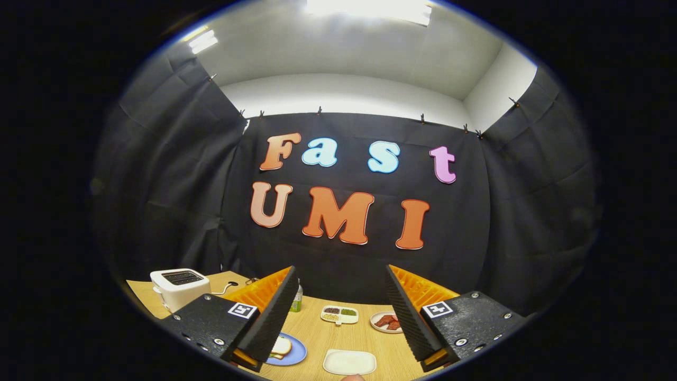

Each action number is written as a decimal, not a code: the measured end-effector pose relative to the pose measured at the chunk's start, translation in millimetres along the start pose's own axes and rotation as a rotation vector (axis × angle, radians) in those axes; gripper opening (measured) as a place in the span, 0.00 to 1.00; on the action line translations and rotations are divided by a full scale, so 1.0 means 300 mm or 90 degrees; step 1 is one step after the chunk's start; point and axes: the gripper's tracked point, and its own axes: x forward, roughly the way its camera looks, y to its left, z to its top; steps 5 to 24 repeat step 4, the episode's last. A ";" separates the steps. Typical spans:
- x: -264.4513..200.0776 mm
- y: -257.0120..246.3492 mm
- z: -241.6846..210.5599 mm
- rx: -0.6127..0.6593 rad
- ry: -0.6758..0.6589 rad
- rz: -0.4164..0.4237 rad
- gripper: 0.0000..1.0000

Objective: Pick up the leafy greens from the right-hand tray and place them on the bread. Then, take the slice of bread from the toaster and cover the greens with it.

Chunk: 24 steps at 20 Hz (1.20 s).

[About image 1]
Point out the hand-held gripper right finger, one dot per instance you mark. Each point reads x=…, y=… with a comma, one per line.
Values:
x=410, y=312

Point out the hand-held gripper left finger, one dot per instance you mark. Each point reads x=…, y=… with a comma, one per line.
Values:
x=275, y=312

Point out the plain toast bread slice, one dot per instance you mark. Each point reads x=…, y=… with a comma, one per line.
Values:
x=282, y=346

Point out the brown meat piece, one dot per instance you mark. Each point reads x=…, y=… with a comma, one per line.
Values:
x=394, y=325
x=384, y=319

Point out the green-labelled metal bottle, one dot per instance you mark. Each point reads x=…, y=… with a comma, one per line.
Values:
x=297, y=302

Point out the white oval meat plate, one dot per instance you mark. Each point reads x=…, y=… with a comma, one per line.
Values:
x=376, y=327

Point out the blue round plate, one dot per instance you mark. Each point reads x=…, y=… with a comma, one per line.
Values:
x=297, y=352

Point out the white divided dish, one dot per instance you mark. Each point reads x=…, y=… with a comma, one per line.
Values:
x=346, y=319

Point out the white square plate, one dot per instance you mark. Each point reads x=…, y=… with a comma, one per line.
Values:
x=349, y=362

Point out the black backdrop cloth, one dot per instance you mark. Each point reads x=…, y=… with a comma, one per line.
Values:
x=344, y=264

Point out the white toaster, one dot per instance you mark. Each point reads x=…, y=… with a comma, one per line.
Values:
x=180, y=293

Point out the ceiling light panel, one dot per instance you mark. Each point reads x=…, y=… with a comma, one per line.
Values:
x=201, y=41

